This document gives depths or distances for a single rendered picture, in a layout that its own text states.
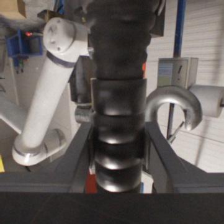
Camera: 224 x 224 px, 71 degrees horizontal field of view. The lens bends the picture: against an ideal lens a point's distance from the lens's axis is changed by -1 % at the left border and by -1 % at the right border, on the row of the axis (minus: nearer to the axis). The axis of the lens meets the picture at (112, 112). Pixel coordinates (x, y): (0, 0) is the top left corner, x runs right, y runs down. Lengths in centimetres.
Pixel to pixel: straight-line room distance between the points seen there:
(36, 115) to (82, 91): 47
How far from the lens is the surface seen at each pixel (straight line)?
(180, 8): 172
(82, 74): 100
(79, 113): 111
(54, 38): 46
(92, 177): 110
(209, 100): 147
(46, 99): 55
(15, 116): 103
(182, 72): 155
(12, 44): 793
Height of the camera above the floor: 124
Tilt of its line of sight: 16 degrees up
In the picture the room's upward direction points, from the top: 180 degrees clockwise
